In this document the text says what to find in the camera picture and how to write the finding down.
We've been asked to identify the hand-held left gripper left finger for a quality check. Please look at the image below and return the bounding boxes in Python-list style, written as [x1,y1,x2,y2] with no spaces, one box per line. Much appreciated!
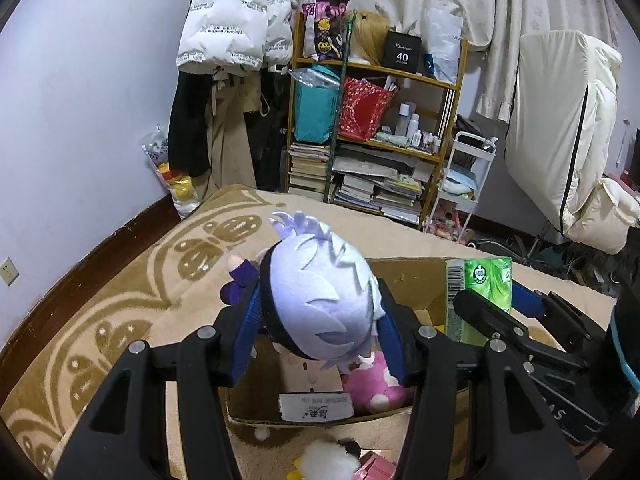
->
[52,287,266,480]

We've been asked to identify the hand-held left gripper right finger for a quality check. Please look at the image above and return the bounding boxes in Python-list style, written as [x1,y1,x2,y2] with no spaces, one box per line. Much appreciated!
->
[372,280,583,480]

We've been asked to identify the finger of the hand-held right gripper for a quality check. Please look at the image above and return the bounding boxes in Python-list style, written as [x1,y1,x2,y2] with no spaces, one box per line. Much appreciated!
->
[512,282,616,341]
[452,290,591,373]

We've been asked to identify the green tissue pack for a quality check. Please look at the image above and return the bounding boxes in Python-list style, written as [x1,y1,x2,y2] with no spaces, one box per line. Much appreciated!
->
[445,256,513,348]

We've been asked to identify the pink bear plush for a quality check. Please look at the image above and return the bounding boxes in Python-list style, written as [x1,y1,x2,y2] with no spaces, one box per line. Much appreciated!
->
[341,350,416,413]

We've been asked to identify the cardboard box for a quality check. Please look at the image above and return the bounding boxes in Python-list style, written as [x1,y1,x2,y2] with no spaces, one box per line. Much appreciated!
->
[225,256,568,428]

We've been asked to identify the pink pig plush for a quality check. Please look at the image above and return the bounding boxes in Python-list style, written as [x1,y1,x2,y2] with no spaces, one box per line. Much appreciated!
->
[280,350,346,393]

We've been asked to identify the white-haired plush doll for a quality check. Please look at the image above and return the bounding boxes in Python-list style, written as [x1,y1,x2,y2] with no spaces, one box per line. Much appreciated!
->
[222,210,386,361]

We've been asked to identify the pink box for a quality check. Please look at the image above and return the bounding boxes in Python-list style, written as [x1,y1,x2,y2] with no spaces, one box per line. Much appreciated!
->
[352,450,401,480]

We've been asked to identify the white fluffy plush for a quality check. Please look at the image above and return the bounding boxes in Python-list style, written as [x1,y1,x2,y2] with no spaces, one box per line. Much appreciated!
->
[287,437,363,480]

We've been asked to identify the light blue cloth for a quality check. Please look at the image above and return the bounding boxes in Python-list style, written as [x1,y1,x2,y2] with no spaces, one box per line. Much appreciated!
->
[442,167,476,193]

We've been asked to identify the plastic bag of toys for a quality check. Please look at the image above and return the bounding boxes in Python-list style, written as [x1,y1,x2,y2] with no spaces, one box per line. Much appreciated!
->
[141,125,201,218]

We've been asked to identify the white trolley cart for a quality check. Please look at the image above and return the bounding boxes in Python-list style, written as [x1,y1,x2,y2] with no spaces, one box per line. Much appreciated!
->
[425,130,498,233]

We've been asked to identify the cream garment cover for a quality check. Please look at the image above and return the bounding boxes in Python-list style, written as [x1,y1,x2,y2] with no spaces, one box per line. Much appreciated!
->
[505,30,640,256]

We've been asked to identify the stack of books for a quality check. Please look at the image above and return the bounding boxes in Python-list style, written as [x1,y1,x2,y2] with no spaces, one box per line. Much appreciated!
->
[287,141,436,225]

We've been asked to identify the beige hanging trousers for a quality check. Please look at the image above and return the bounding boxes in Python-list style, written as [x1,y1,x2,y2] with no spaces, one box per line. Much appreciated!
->
[205,75,263,201]

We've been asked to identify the group of cosmetic bottles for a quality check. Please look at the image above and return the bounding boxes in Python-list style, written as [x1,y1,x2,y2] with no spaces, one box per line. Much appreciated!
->
[375,101,446,153]

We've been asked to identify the black hanging garment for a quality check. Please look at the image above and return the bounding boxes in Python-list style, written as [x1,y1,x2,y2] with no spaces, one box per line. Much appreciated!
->
[167,72,216,178]

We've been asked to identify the teal bag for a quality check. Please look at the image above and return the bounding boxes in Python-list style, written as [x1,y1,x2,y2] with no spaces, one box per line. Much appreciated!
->
[292,65,341,143]

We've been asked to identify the red bag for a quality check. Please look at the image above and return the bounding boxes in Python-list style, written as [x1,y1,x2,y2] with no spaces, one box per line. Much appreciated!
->
[337,77,398,141]

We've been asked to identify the wooden shelf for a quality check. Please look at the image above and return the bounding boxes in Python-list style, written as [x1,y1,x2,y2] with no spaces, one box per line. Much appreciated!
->
[287,10,471,231]

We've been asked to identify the green pole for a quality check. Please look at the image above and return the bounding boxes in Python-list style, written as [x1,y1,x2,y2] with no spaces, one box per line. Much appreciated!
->
[322,10,358,203]

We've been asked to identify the black box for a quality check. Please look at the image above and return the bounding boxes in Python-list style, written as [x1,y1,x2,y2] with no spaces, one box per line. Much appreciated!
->
[382,31,423,73]

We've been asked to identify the white plastic bag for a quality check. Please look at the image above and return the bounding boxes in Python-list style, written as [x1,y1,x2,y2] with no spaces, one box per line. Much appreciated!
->
[422,7,466,86]

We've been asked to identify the blond wig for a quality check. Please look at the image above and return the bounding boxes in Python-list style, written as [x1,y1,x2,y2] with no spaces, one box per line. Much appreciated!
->
[350,10,393,66]

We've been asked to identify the white puffer jacket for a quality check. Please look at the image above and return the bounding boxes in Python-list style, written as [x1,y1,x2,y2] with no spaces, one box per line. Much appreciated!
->
[176,0,296,77]

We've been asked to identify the printed purple tote bag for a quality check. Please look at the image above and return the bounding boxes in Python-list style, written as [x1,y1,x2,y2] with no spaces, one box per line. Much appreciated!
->
[300,0,351,61]

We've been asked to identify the wall socket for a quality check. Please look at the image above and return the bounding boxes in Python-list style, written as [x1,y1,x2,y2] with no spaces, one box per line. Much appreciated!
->
[0,256,21,286]

